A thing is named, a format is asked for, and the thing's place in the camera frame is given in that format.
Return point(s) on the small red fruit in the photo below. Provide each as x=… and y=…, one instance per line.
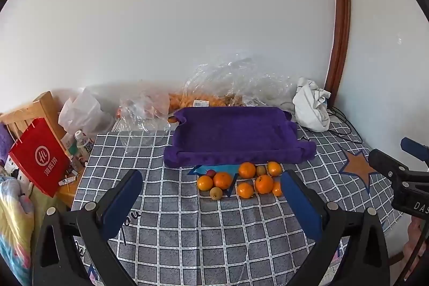
x=211, y=173

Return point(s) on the large orange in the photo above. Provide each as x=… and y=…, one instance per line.
x=223, y=180

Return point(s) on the wooden chair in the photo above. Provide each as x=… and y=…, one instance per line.
x=30, y=110

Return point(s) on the colourful blanket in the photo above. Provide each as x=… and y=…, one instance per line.
x=13, y=225

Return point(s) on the small orange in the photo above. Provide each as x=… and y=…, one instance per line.
x=276, y=188

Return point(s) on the small clear plastic bag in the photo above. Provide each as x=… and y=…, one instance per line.
x=144, y=108

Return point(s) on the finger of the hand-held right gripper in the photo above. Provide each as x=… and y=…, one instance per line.
x=415, y=149
x=385, y=162

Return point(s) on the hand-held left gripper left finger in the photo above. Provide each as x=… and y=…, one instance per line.
x=125, y=194

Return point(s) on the brown wooden door frame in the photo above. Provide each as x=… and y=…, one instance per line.
x=340, y=21

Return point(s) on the large clear plastic bag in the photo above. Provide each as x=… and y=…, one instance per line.
x=234, y=81

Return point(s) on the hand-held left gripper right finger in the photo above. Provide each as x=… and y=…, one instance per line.
x=298, y=195

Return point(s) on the person's right hand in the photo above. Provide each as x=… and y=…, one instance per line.
x=417, y=235

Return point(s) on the white plastic bag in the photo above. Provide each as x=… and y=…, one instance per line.
x=83, y=111

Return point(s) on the brown kiwi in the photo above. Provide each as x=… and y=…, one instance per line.
x=216, y=193
x=261, y=170

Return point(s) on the red paper bag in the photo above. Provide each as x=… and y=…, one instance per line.
x=37, y=155

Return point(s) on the clear plastic bottle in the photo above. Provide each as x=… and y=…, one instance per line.
x=83, y=145

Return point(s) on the wooden side table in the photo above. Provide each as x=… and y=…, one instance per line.
x=68, y=194

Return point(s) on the grey checked bed sheet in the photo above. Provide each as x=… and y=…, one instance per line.
x=187, y=232

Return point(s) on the purple towel-covered tray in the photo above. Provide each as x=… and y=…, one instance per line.
x=234, y=135

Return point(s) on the white crumpled cloth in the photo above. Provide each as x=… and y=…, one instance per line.
x=310, y=105

